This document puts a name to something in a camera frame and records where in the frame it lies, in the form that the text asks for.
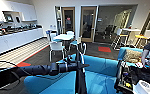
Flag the white hanger with black shirt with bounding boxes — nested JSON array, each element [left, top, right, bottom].
[[78, 41, 88, 73]]

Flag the black t-shirt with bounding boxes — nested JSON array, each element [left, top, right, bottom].
[[73, 42, 89, 94]]

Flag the blue sofa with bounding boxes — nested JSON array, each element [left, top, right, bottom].
[[23, 53, 125, 94]]

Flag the white chair blue seat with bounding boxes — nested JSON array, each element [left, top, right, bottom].
[[69, 34, 89, 54]]

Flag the white round low table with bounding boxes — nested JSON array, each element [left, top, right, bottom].
[[52, 33, 75, 43]]

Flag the blue armchair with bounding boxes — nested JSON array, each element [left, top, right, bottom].
[[116, 46, 147, 68]]

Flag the black office chair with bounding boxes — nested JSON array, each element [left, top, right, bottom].
[[102, 24, 115, 39]]

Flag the wooden glass door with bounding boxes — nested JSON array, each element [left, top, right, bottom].
[[79, 5, 99, 44], [60, 6, 76, 34]]

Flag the black equipment cart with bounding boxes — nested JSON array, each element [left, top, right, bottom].
[[114, 59, 150, 94]]

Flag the white bar stool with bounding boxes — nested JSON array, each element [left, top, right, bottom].
[[110, 28, 124, 51]]

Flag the patterned beige cushion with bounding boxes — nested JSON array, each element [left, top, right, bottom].
[[124, 49, 144, 64]]

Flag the white rectangular high table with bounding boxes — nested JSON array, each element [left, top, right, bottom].
[[119, 27, 142, 34]]

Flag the white cylindrical device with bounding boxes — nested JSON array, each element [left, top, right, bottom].
[[132, 79, 150, 94]]

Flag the white kitchen counter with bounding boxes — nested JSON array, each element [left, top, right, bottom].
[[0, 27, 45, 58]]

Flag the yellow bar stool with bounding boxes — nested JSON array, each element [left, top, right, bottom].
[[134, 29, 150, 48]]

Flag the white upper kitchen cabinets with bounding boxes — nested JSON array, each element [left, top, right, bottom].
[[0, 0, 39, 23]]

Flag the blue frame chair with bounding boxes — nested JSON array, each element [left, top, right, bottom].
[[45, 29, 58, 43]]

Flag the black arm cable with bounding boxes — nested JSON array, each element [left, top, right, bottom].
[[0, 59, 22, 84]]

